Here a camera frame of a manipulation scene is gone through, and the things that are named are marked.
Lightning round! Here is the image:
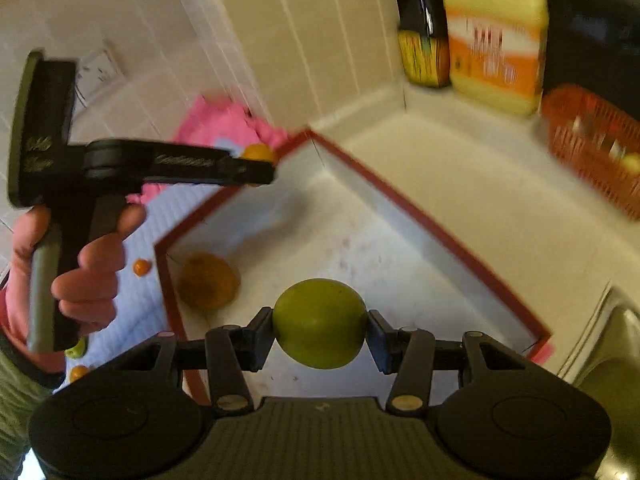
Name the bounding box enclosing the red cardboard box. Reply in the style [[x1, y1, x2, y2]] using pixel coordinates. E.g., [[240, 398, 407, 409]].
[[154, 129, 557, 407]]

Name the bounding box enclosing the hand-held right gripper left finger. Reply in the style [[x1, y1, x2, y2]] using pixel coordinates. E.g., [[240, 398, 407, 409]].
[[140, 306, 276, 417]]

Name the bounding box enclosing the person's left hand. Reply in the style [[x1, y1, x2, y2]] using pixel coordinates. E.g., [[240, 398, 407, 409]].
[[11, 202, 148, 357]]

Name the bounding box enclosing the orange plastic basket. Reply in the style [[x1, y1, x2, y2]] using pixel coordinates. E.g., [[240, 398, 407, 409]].
[[542, 85, 640, 222]]

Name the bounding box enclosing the light blue quilted mat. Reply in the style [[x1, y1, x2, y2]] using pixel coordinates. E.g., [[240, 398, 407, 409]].
[[52, 137, 241, 393]]

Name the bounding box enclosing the white wall socket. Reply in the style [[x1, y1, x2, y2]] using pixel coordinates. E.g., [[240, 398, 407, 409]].
[[74, 50, 124, 109]]

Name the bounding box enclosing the dark appliance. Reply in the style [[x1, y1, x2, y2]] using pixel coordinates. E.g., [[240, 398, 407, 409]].
[[542, 0, 640, 123]]

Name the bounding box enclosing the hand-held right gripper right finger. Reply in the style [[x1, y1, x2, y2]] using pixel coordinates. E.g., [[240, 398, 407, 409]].
[[367, 309, 502, 417]]

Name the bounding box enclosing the green apple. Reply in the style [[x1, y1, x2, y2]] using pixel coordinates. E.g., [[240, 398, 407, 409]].
[[272, 278, 368, 370]]

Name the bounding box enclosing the large orange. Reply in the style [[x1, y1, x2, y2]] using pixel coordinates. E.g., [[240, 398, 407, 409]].
[[178, 252, 241, 311]]

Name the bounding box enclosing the yellow detergent jug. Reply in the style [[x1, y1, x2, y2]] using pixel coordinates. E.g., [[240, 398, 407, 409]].
[[442, 0, 550, 117]]

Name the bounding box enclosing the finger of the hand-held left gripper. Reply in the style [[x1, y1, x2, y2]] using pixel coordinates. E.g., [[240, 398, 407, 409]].
[[142, 142, 278, 188]]

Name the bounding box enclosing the steel sink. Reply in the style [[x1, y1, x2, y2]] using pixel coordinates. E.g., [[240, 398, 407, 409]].
[[575, 285, 640, 480]]

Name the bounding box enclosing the dark sauce bottle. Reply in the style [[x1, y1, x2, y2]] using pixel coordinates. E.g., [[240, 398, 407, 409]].
[[390, 0, 452, 89]]

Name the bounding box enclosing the pink cloth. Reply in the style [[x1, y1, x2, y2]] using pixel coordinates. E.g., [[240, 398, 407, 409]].
[[127, 91, 296, 207]]

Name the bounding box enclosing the person's left forearm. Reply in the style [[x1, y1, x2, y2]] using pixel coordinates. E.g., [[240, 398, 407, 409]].
[[0, 327, 66, 476]]

